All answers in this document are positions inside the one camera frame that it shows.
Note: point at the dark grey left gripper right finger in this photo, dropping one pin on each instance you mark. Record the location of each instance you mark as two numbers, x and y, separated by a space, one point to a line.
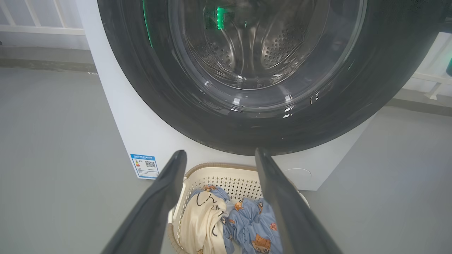
293 218

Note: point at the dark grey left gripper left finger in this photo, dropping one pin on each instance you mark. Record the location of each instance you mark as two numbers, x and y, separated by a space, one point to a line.
152 211

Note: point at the blue cartoon print garment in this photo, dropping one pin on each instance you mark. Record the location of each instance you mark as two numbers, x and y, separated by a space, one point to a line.
252 220

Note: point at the cream garment with black lines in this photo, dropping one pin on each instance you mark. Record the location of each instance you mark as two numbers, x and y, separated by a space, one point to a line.
203 225

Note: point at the pale grey garment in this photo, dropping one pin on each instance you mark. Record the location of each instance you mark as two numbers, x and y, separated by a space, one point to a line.
229 207

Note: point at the black round glass washer door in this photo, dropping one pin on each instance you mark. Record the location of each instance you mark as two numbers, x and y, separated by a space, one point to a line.
353 91

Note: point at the cream perforated laundry basket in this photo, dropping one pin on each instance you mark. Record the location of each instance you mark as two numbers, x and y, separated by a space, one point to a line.
235 180

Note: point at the white front-load washing machine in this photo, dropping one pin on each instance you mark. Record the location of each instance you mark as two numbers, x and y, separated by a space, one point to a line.
116 116

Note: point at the round white filter cover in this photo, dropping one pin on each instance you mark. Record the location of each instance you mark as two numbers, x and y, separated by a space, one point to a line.
298 173

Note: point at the blue white energy label sticker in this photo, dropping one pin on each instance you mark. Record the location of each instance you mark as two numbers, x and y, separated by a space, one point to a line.
144 166

